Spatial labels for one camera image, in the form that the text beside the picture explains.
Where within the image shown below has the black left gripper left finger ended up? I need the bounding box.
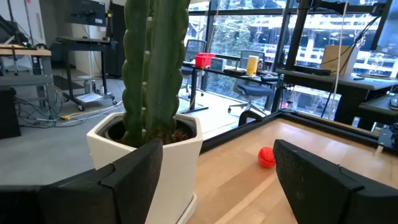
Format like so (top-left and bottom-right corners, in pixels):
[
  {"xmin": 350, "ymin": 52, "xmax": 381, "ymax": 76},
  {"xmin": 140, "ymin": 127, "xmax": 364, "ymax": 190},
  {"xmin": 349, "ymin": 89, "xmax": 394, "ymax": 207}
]
[{"xmin": 0, "ymin": 139, "xmax": 164, "ymax": 224}]

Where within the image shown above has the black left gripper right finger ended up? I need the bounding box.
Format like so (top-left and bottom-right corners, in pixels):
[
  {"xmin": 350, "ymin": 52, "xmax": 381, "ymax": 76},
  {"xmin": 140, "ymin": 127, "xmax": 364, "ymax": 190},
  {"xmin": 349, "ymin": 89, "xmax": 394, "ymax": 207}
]
[{"xmin": 272, "ymin": 139, "xmax": 398, "ymax": 224}]

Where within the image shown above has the red round fruit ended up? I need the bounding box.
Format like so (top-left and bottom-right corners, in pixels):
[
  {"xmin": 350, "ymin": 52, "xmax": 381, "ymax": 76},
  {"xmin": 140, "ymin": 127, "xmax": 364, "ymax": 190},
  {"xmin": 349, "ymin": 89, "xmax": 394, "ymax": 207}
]
[{"xmin": 257, "ymin": 146, "xmax": 277, "ymax": 169}]

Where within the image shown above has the white hexagonal plant pot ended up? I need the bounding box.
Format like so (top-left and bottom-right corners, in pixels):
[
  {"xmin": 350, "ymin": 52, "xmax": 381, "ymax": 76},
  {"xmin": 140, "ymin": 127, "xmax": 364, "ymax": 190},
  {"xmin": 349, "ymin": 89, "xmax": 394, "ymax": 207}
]
[{"xmin": 86, "ymin": 111, "xmax": 204, "ymax": 224}]

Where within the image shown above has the white sheet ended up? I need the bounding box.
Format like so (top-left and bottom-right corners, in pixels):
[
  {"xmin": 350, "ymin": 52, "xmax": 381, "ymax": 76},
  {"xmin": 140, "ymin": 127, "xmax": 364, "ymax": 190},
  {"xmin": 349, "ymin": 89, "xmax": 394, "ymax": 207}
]
[{"xmin": 75, "ymin": 92, "xmax": 104, "ymax": 103}]

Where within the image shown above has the black keyboard desk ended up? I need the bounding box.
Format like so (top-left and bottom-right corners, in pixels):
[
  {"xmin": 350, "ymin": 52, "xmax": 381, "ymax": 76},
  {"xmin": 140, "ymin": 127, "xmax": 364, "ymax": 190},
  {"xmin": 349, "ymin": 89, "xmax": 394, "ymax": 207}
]
[{"xmin": 357, "ymin": 94, "xmax": 398, "ymax": 131}]

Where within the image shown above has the black monitor desk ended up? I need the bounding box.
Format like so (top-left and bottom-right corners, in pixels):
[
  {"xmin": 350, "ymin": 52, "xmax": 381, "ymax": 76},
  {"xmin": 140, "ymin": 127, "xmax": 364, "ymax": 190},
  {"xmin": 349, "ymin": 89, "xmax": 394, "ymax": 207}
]
[{"xmin": 275, "ymin": 68, "xmax": 398, "ymax": 125}]

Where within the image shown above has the black floor box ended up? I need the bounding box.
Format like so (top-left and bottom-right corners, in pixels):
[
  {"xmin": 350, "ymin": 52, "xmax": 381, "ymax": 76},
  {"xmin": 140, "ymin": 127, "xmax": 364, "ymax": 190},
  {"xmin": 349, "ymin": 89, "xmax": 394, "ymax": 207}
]
[{"xmin": 0, "ymin": 86, "xmax": 22, "ymax": 140}]

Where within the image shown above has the blue seat office chair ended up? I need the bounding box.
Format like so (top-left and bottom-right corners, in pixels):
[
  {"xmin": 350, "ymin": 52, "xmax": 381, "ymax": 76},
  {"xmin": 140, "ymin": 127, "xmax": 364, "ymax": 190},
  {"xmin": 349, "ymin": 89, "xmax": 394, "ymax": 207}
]
[{"xmin": 227, "ymin": 49, "xmax": 280, "ymax": 115}]

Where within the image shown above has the brown cardboard box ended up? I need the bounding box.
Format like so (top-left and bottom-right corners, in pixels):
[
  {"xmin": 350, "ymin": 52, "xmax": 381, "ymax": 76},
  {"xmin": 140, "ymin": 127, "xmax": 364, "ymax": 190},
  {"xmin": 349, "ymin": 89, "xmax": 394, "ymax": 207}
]
[{"xmin": 320, "ymin": 45, "xmax": 360, "ymax": 77}]

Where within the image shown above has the tall green cactus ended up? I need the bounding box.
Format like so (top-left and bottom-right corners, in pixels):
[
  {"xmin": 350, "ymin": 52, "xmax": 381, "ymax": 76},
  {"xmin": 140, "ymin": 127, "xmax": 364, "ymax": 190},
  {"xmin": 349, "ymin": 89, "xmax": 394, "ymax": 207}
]
[{"xmin": 121, "ymin": 0, "xmax": 192, "ymax": 149}]

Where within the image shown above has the yellow wipes canister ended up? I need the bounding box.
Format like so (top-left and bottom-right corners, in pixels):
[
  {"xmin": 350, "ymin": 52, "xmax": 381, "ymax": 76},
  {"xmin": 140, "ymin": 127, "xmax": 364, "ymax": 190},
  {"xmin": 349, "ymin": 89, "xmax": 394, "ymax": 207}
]
[{"xmin": 246, "ymin": 55, "xmax": 259, "ymax": 77}]

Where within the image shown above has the black long office desk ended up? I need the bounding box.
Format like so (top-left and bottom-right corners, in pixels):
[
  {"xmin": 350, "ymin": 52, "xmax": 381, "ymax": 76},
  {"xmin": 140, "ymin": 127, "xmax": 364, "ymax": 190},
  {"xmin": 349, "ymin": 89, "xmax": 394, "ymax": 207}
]
[{"xmin": 179, "ymin": 61, "xmax": 280, "ymax": 114}]

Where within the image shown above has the black rolling cart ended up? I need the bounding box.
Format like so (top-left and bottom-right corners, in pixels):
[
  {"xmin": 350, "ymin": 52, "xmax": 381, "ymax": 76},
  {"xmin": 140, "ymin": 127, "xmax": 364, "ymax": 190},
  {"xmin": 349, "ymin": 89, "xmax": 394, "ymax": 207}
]
[{"xmin": 54, "ymin": 36, "xmax": 118, "ymax": 112}]

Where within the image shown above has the black tall cabinet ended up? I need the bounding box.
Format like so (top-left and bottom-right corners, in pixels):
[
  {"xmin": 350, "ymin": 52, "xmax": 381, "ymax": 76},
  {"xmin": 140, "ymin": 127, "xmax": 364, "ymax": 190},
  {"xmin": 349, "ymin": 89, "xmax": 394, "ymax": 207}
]
[{"xmin": 105, "ymin": 1, "xmax": 127, "ymax": 78}]

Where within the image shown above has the wooden workbench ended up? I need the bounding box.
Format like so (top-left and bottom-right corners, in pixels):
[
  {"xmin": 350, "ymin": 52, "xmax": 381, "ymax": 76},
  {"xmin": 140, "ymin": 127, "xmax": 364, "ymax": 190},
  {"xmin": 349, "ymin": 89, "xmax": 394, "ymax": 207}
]
[{"xmin": 0, "ymin": 44, "xmax": 58, "ymax": 109}]

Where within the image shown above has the teal white box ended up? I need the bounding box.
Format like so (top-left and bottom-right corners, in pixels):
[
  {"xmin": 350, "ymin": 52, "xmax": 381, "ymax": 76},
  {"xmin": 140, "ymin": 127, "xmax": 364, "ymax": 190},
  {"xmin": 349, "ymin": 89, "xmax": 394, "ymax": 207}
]
[{"xmin": 210, "ymin": 57, "xmax": 226, "ymax": 72}]

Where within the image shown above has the red plastic box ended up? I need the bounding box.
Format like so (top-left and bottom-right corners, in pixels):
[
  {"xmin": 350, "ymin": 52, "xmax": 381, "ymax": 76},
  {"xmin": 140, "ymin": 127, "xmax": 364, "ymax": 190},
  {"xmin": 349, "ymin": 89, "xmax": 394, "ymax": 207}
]
[{"xmin": 195, "ymin": 52, "xmax": 216, "ymax": 68}]

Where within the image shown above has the grey mesh office chair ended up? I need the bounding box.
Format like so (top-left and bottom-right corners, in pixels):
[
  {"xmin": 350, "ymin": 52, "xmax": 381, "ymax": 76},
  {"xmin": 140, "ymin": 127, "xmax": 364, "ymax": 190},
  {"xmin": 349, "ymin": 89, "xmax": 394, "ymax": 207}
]
[{"xmin": 180, "ymin": 39, "xmax": 208, "ymax": 98}]

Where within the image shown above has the black cart monitor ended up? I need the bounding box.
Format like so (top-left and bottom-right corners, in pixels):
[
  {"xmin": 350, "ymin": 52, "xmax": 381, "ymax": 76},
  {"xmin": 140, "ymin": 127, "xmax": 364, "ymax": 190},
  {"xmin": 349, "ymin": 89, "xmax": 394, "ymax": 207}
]
[{"xmin": 67, "ymin": 0, "xmax": 107, "ymax": 27}]

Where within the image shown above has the yellow floor cable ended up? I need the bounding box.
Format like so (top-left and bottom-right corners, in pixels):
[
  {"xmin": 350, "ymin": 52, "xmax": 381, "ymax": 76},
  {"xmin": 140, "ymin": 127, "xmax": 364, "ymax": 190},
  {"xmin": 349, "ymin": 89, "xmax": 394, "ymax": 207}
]
[{"xmin": 60, "ymin": 103, "xmax": 124, "ymax": 121}]

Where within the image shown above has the black aluminium table frame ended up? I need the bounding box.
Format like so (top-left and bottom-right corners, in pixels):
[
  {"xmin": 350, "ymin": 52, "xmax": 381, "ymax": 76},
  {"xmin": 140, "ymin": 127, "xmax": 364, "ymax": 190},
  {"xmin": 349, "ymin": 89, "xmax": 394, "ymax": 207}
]
[{"xmin": 200, "ymin": 108, "xmax": 398, "ymax": 154}]

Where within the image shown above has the floor cable bundle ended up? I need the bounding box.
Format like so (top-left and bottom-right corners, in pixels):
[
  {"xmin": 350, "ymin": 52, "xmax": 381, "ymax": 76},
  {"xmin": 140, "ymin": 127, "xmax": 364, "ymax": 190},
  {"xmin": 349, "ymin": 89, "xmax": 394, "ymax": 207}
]
[{"xmin": 14, "ymin": 96, "xmax": 87, "ymax": 129}]

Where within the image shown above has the black curved frame handle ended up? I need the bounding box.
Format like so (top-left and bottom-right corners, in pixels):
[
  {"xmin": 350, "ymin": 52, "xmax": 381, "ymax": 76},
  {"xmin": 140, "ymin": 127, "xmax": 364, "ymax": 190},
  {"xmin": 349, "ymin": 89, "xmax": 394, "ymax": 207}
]
[{"xmin": 238, "ymin": 110, "xmax": 264, "ymax": 127}]

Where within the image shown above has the pale hanging rope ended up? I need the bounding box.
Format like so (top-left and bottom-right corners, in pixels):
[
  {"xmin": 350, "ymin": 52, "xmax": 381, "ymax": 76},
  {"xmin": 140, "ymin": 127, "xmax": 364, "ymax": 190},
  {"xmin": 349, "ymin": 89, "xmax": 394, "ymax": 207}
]
[{"xmin": 326, "ymin": 0, "xmax": 349, "ymax": 121}]

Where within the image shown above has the black upright post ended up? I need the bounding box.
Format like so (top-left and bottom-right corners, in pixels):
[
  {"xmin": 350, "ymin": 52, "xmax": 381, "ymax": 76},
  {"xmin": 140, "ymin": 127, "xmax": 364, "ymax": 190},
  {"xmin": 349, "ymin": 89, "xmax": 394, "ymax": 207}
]
[{"xmin": 283, "ymin": 0, "xmax": 312, "ymax": 71}]

